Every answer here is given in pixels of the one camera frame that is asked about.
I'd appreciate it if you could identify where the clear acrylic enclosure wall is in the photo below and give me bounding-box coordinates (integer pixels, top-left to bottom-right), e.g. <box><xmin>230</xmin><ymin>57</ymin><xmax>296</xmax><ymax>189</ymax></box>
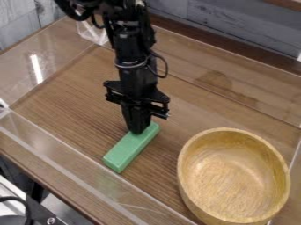
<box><xmin>0</xmin><ymin>18</ymin><xmax>301</xmax><ymax>225</ymax></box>

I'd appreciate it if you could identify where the green rectangular block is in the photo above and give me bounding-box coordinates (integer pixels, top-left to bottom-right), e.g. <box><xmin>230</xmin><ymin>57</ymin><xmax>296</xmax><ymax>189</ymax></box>
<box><xmin>102</xmin><ymin>122</ymin><xmax>161</xmax><ymax>173</ymax></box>

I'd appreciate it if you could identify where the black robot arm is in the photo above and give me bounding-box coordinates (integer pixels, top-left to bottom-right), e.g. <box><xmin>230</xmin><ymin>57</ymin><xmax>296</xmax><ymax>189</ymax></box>
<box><xmin>54</xmin><ymin>0</ymin><xmax>170</xmax><ymax>134</ymax></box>

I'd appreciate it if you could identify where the black cable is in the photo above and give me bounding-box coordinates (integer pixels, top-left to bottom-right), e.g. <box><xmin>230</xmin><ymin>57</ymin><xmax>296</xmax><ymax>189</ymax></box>
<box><xmin>0</xmin><ymin>195</ymin><xmax>34</xmax><ymax>225</ymax></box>

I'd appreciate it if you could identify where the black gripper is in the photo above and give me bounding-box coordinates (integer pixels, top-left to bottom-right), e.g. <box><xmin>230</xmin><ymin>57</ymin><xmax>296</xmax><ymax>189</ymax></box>
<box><xmin>103</xmin><ymin>64</ymin><xmax>170</xmax><ymax>134</ymax></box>

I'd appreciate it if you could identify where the brown wooden bowl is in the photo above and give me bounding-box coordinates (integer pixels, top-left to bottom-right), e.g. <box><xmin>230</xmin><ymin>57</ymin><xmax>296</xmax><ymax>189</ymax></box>
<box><xmin>177</xmin><ymin>127</ymin><xmax>290</xmax><ymax>225</ymax></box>

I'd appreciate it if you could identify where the clear acrylic corner bracket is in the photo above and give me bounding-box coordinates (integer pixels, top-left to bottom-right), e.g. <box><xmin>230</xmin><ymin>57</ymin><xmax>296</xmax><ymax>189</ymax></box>
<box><xmin>76</xmin><ymin>21</ymin><xmax>109</xmax><ymax>46</ymax></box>

